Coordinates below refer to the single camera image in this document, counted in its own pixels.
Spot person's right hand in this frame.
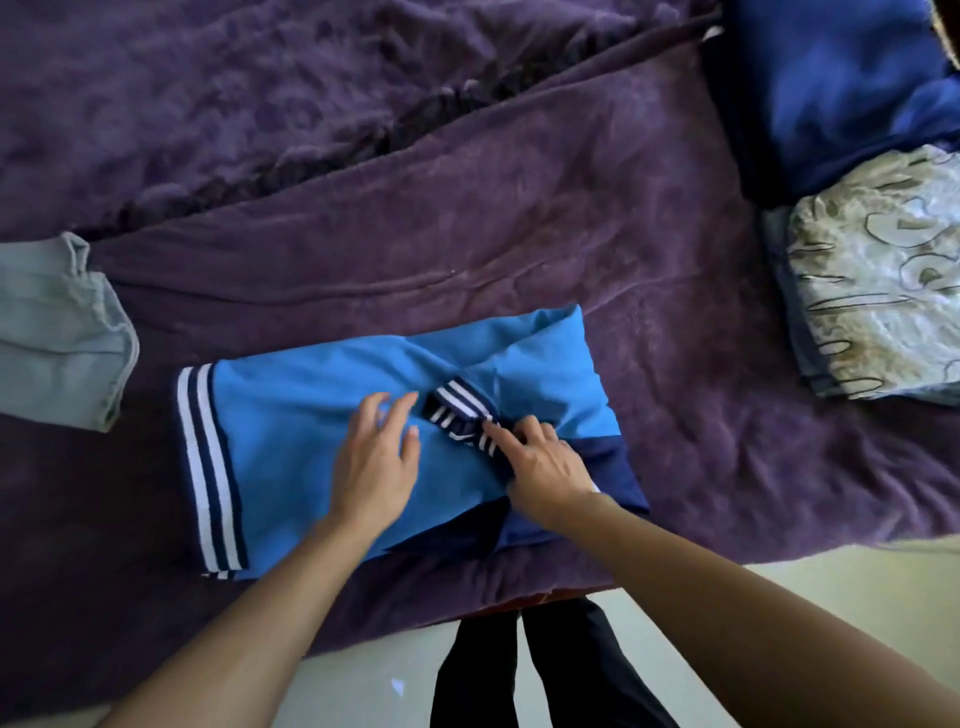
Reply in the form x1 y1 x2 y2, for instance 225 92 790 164
482 414 603 528

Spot person's left hand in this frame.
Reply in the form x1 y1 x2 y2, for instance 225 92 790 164
328 390 423 535

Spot blue jacket with striped trim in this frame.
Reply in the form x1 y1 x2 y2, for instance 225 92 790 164
175 303 651 583

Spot person's right forearm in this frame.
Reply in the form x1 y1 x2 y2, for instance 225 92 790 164
523 491 960 728

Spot person's left forearm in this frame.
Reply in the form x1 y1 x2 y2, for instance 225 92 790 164
96 513 391 728

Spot person's black trousers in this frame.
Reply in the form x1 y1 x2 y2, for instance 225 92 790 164
429 596 681 728

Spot purple bed sheet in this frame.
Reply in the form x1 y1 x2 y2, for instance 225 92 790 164
0 15 960 723

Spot grey-blue denim garment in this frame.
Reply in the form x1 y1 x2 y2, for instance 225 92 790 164
0 231 141 434

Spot fluffy purple blanket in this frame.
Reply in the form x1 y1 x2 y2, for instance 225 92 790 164
0 0 723 243

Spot grey patterned pillow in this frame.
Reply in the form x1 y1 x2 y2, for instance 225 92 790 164
763 143 960 407

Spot dark blue cloth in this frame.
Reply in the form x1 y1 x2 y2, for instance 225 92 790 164
703 0 960 209

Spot red-brown bed frame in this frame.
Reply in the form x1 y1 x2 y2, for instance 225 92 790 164
457 587 601 618

